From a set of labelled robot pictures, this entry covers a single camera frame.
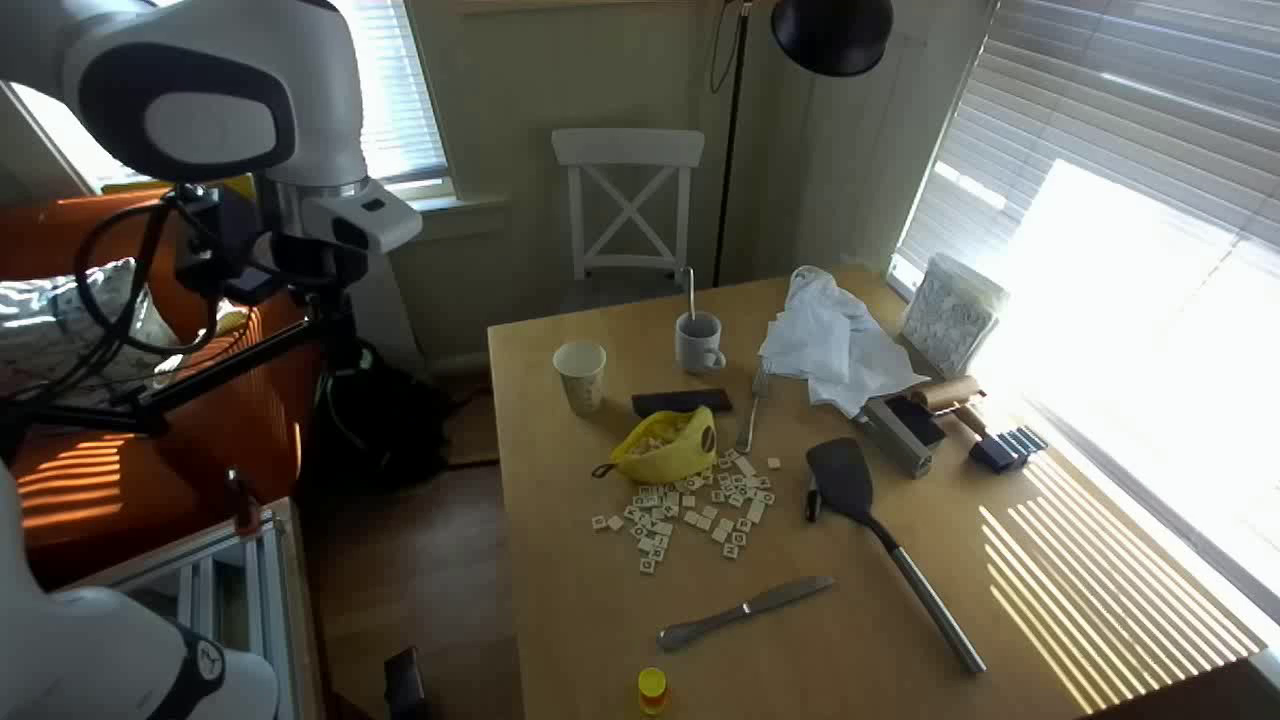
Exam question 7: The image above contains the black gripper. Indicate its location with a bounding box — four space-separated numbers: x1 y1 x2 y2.
254 214 377 379

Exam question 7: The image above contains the black bag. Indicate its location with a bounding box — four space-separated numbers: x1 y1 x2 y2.
310 356 451 491

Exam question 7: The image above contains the black tripod boom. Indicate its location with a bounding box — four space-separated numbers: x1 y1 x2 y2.
0 313 333 444

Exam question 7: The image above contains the dotted paper cup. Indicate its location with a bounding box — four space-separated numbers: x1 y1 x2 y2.
548 334 613 417

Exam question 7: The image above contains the narrow white window blind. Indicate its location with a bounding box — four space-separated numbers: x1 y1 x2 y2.
333 0 451 186

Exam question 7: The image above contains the orange sofa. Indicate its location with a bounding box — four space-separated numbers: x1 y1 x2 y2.
0 184 323 592

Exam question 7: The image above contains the white rack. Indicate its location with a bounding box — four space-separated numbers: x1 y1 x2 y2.
74 495 323 720

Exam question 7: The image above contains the grey patterned pillow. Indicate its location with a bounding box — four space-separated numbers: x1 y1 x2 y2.
0 251 184 403

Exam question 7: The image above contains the white wooden chair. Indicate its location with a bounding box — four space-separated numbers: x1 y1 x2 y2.
548 123 707 287

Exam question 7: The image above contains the small black floor object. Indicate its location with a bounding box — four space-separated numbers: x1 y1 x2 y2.
381 645 431 720

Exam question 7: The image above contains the white mug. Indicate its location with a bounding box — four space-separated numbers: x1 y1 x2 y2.
670 313 731 379

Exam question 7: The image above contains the metal teaspoon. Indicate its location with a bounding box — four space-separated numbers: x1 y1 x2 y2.
736 356 776 456

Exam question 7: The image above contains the black lamp pole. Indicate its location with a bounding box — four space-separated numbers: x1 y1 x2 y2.
707 0 752 287

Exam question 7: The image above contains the crumpled white cloth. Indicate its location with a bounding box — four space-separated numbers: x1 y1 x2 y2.
757 260 923 420

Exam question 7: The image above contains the metal table knife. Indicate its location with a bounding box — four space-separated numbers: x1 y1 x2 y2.
654 570 841 655

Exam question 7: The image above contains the silver and black stapler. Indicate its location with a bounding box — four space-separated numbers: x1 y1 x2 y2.
855 391 950 479

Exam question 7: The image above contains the black lamp shade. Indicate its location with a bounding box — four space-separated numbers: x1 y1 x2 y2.
767 0 894 79

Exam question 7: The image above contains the large white window blind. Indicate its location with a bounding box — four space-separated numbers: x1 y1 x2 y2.
887 0 1280 632

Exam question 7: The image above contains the black cable bundle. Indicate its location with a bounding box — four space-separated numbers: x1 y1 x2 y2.
70 197 184 362

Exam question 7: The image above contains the black spatula with metal handle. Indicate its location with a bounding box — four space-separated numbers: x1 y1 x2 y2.
802 434 993 679

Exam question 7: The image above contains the wooden handled brush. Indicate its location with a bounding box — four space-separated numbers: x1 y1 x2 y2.
908 371 993 417

